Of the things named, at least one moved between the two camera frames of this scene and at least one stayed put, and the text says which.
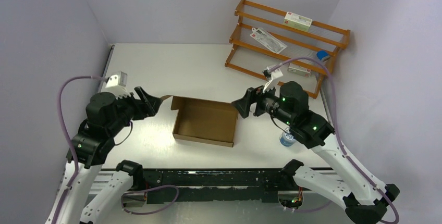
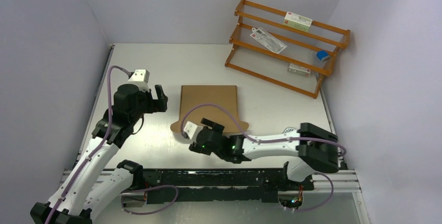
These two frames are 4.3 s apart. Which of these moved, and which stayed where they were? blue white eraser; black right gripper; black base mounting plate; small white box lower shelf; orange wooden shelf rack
Moved: black right gripper
Stayed: black base mounting plate; orange wooden shelf rack; blue white eraser; small white box lower shelf
